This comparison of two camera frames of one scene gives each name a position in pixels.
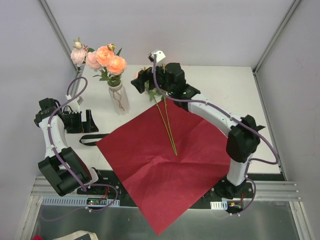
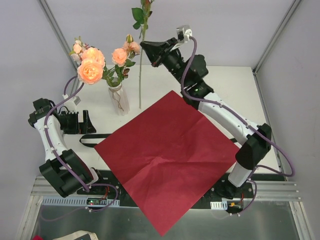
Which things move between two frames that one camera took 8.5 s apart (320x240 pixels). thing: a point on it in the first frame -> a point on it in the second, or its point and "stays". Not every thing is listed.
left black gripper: x=83 y=122 stays
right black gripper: x=148 y=77 -> x=162 y=53
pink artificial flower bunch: x=153 y=94 -> x=141 y=17
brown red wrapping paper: x=168 y=162 stays
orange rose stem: x=114 y=65 -> x=92 y=69
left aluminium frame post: x=59 y=32 stays
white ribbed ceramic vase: x=119 y=99 stays
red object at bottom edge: x=37 y=237 stays
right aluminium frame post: x=294 y=4 stays
